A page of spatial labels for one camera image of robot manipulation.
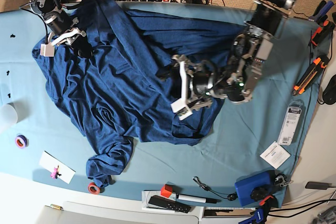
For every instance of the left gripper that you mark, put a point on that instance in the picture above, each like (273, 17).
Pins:
(197, 80)

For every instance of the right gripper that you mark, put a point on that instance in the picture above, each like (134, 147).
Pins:
(65, 30)

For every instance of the dark blue t-shirt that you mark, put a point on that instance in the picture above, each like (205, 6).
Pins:
(115, 95)

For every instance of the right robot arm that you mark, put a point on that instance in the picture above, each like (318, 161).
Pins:
(40, 7)

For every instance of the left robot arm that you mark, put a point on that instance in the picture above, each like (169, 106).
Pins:
(250, 50)

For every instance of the translucent plastic cup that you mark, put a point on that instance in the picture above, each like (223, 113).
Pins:
(8, 117)

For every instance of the light blue table cloth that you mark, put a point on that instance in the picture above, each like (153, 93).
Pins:
(229, 152)

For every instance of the purple tape roll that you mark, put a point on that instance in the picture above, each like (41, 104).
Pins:
(21, 141)

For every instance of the red cube block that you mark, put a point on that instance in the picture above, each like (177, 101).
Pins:
(166, 191)

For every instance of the white paper card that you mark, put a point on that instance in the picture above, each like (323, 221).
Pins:
(48, 162)

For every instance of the black white marker pen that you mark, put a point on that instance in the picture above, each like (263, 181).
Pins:
(196, 199)

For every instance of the blister pack of batteries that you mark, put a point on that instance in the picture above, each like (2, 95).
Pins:
(290, 123)

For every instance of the black remote control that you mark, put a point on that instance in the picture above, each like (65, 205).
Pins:
(169, 204)

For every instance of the white paper packet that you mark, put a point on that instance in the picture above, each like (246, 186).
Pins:
(275, 155)

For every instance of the pink binder clip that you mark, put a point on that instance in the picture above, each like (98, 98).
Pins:
(55, 173)

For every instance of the blue plastic box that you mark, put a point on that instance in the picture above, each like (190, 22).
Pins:
(255, 188)

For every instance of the white notepad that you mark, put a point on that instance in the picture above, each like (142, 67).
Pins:
(197, 209)

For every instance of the orange black utility knife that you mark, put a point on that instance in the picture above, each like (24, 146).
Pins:
(311, 73)

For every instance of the red tape roll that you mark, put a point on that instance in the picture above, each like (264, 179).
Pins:
(94, 189)

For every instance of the blue black spring clamp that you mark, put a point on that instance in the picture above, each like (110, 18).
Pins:
(321, 10)

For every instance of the black computer mouse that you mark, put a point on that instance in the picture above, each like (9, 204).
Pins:
(329, 93)

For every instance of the orange black clamp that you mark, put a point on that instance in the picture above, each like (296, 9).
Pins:
(322, 32)

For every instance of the blue orange bar clamp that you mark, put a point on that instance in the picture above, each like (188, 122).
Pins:
(261, 213)

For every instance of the small black phone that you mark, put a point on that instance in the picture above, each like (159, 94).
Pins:
(317, 185)

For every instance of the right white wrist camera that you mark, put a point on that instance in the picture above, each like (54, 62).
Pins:
(47, 50)

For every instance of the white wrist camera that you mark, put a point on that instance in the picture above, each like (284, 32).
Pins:
(47, 50)
(181, 108)

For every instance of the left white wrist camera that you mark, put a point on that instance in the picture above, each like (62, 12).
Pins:
(181, 108)

